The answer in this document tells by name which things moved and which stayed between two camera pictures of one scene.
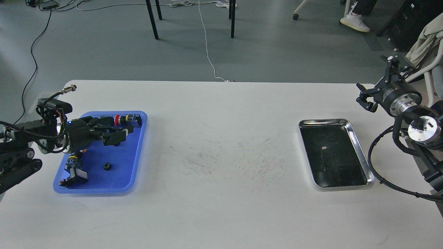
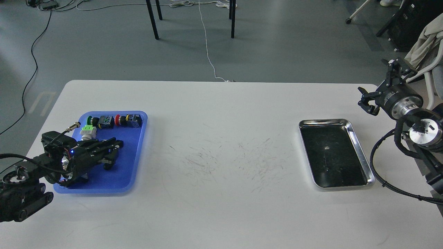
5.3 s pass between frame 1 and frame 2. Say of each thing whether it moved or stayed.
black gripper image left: moved
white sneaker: moved
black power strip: stayed
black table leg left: stayed
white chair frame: stayed
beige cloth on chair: stayed
